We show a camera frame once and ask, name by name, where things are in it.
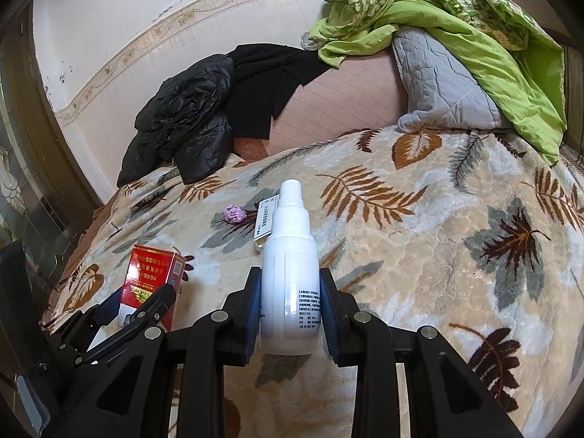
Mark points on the green quilt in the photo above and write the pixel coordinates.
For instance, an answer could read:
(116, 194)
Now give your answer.
(479, 32)

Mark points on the clear glass ashtray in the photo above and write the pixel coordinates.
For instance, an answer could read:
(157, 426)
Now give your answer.
(312, 42)

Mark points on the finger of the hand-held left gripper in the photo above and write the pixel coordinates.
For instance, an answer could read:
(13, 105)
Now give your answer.
(109, 304)
(137, 317)

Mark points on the black puffer jacket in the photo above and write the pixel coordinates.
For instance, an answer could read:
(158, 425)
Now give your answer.
(182, 114)

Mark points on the leaf print blanket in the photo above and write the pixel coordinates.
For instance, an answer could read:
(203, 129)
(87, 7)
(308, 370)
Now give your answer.
(433, 246)

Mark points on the long white medicine box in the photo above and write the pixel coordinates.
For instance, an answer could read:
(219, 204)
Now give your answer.
(264, 219)

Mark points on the patterned glass door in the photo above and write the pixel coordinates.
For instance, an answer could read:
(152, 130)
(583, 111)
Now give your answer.
(27, 169)

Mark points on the red cardboard box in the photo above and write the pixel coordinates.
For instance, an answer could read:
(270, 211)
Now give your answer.
(153, 267)

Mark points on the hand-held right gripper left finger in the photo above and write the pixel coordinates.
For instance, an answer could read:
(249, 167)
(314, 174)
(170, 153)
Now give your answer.
(253, 312)

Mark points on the purple crumpled paper ball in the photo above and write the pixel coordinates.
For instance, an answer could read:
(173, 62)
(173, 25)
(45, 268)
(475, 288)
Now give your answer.
(234, 214)

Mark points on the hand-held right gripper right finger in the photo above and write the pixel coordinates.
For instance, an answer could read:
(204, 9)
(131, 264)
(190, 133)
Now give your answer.
(328, 317)

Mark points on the white spray bottle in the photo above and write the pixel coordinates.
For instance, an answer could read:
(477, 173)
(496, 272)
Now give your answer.
(283, 273)

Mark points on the grey quilted pillow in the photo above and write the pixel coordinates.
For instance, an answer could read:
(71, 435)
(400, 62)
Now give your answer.
(442, 86)

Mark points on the black cloth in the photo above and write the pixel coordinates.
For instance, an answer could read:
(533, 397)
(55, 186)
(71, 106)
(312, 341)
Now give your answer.
(269, 82)

